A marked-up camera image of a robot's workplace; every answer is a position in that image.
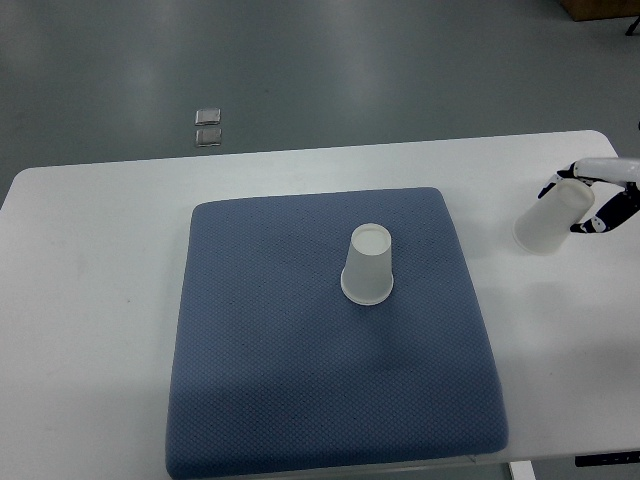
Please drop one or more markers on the black table control panel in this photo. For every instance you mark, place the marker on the black table control panel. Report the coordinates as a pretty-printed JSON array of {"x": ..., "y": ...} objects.
[{"x": 607, "y": 459}]

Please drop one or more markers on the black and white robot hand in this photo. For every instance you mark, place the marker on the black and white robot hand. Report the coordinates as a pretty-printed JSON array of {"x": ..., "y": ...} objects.
[{"x": 623, "y": 172}]

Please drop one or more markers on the white paper cup on cushion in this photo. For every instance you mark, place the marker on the white paper cup on cushion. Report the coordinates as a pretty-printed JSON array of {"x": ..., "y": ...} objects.
[{"x": 367, "y": 277}]

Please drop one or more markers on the lower metal floor plate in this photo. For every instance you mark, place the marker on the lower metal floor plate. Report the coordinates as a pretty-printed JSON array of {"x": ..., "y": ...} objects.
[{"x": 208, "y": 137}]

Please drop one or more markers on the black tripod leg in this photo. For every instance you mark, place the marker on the black tripod leg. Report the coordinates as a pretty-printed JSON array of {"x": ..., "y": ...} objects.
[{"x": 632, "y": 28}]

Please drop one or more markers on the white paper cup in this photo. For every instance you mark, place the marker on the white paper cup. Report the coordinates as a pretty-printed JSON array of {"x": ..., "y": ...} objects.
[
  {"x": 367, "y": 277},
  {"x": 544, "y": 227}
]

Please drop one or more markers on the white table leg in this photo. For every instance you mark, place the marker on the white table leg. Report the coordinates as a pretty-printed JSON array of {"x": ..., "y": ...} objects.
[{"x": 521, "y": 470}]

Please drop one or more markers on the upper metal floor plate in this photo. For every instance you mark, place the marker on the upper metal floor plate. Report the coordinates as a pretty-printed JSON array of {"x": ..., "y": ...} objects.
[{"x": 208, "y": 116}]

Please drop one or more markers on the blue fabric cushion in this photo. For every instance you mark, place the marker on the blue fabric cushion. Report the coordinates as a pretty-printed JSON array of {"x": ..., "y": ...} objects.
[{"x": 276, "y": 370}]

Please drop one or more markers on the brown cardboard box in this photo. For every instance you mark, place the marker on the brown cardboard box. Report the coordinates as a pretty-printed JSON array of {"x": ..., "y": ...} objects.
[{"x": 587, "y": 10}]

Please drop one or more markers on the metal floor plate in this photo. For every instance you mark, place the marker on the metal floor plate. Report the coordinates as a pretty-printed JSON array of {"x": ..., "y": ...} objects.
[
  {"x": 208, "y": 137},
  {"x": 208, "y": 116}
]

